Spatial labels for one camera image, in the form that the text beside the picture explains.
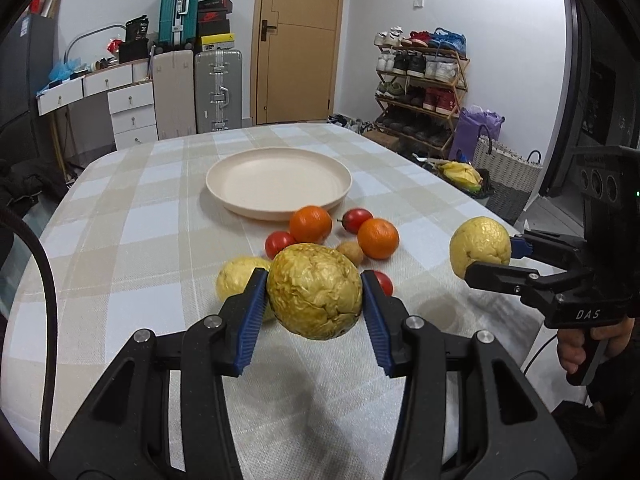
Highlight small orange tangerine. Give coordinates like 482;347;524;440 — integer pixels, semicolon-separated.
288;205;333;244

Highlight black jacket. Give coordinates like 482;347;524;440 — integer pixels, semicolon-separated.
0;159;68;218

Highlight woven basket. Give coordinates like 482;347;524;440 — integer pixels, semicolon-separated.
472;125;542;194

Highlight wrinkled brown passion fruit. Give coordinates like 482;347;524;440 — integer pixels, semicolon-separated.
267;243;362;340

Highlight stacked shoe boxes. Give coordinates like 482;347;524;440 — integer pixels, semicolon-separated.
196;0;235;51

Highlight pale yellow wrinkled passion fruit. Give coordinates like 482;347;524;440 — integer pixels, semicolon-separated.
215;256;270;304

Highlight cardboard box on floor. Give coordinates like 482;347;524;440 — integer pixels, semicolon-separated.
362;130;400;152

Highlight oval red tomato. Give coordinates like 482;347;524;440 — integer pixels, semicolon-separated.
340;208;373;234

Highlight banana bunch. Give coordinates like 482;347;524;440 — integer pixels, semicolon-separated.
436;160;483;194

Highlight wooden door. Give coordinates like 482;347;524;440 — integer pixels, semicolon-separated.
250;0;343;125

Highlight person's right hand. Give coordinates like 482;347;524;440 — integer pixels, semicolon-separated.
555;316;637;374

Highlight large yellow-green passion fruit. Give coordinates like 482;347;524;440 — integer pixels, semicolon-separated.
449;217;512;278

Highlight purple bag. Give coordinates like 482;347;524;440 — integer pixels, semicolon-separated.
448;105;504;162

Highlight black refrigerator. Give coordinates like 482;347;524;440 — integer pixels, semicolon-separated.
0;14;56;165

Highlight teal suitcase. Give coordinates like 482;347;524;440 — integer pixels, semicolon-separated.
158;0;198;50

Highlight round red cherry tomato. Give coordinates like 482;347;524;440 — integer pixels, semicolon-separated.
264;231;296;259

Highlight cream round plate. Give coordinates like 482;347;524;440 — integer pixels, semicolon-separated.
205;148;352;221

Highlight silver aluminium suitcase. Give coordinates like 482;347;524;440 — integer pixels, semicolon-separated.
194;50;242;133

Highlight white drawer desk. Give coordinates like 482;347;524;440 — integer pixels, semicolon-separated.
37;60;158;156

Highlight large orange tangerine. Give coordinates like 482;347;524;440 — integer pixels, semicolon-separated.
357;218;400;260

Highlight beige checkered tablecloth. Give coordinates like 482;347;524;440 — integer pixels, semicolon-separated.
0;122;589;474

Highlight beige suitcase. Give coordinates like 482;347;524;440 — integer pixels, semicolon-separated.
152;50;196;140

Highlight wooden shoe rack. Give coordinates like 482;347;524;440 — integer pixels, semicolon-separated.
373;26;469;158

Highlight round red tomato with stem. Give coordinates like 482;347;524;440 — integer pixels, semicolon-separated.
374;270;394;296

